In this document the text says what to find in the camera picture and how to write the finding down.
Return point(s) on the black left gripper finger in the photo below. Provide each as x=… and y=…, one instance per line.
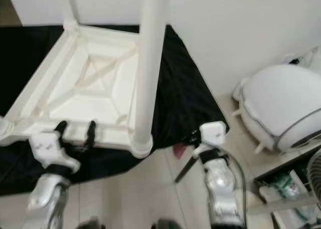
x=61, y=129
x=91, y=134

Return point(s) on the black tablecloth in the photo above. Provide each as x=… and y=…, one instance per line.
x=25, y=63

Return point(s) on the grey round fan grille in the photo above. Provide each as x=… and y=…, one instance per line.
x=316, y=174

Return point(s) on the grey metal bar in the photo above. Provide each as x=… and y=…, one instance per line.
x=281, y=205

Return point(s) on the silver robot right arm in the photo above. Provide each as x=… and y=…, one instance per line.
x=218, y=189

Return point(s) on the white plastic table top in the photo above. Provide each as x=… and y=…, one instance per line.
x=95, y=103

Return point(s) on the silver robot left leg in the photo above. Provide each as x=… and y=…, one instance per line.
x=95, y=224

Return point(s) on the black flat box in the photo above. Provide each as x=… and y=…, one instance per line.
x=261, y=179

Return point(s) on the green white device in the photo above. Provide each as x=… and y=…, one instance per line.
x=286, y=186

